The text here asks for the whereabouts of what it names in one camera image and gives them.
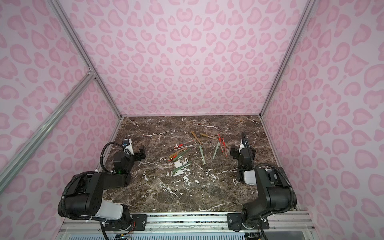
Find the brown pen short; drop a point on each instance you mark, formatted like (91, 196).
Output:
(207, 136)

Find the brown pen long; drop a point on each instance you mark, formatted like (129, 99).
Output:
(195, 136)

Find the brown pen in cluster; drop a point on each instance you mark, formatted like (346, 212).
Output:
(174, 155)

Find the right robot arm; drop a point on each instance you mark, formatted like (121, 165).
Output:
(275, 192)

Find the green pen centre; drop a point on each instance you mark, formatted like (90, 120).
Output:
(202, 154)

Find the green pen right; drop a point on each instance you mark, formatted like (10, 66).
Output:
(218, 146)

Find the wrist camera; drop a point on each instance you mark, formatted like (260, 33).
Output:
(241, 147)
(128, 148)

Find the green pen front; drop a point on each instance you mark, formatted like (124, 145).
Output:
(180, 167)

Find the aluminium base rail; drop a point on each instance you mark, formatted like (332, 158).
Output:
(294, 225)

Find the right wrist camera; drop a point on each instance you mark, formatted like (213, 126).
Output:
(241, 147)

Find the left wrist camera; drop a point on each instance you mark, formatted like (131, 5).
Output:
(128, 148)

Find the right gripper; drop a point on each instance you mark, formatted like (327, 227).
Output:
(243, 153)

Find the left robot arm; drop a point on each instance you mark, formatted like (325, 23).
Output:
(82, 198)

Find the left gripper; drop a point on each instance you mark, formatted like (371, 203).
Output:
(137, 154)

